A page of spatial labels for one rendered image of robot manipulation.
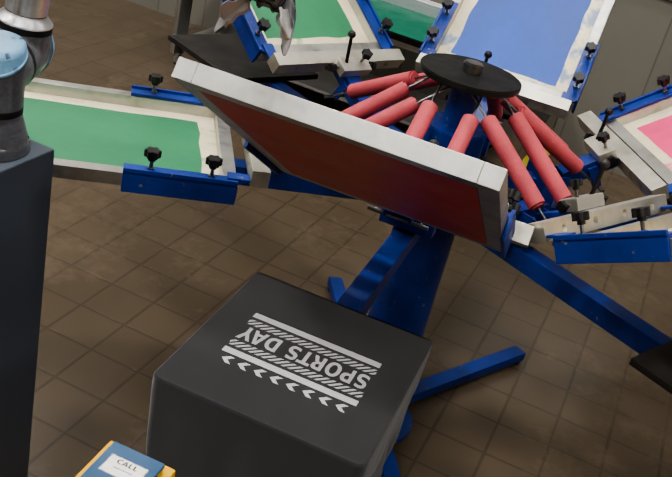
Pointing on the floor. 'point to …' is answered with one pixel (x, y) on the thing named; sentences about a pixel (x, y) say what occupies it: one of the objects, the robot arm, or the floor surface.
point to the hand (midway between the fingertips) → (249, 46)
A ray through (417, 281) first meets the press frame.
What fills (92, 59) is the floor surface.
